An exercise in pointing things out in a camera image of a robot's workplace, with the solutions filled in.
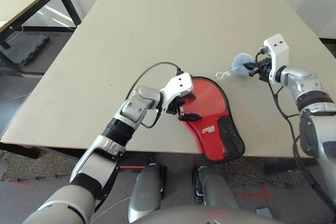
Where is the red black paddle case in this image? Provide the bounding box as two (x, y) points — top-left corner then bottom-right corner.
(181, 76), (246, 162)

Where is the dark grey foam mat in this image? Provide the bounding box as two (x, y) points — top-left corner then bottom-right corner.
(4, 33), (50, 67)

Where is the silver robot leg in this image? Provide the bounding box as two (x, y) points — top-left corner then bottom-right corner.
(192, 165), (239, 208)
(128, 163), (167, 222)

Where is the silver right robot leg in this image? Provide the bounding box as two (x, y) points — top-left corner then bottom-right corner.
(192, 165), (239, 208)

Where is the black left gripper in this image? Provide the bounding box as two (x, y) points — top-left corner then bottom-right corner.
(166, 93), (203, 122)

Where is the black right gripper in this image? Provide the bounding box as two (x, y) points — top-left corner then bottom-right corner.
(244, 57), (272, 82)

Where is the grey flat plate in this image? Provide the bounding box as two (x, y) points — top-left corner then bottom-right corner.
(256, 207), (274, 220)

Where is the grey pompom keychain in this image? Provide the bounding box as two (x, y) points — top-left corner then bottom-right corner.
(215, 53), (254, 80)

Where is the thin white floor cable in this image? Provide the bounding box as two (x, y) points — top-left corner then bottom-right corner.
(91, 196), (132, 223)
(0, 91), (34, 103)

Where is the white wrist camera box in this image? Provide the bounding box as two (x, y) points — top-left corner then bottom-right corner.
(160, 72), (194, 112)
(263, 34), (290, 86)

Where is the silver left robot leg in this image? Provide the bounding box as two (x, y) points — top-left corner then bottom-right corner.
(128, 163), (167, 222)

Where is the long black table support beam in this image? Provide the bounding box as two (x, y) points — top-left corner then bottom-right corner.
(0, 142), (81, 159)

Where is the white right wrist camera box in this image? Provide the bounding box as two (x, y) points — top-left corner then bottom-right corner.
(263, 34), (290, 86)

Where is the grey robot torso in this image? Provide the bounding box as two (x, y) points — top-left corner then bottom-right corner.
(128, 205), (276, 224)

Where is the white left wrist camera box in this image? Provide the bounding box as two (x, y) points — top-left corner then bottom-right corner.
(160, 72), (194, 112)

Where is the short black table support beam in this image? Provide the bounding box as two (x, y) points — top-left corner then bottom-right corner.
(263, 158), (320, 175)

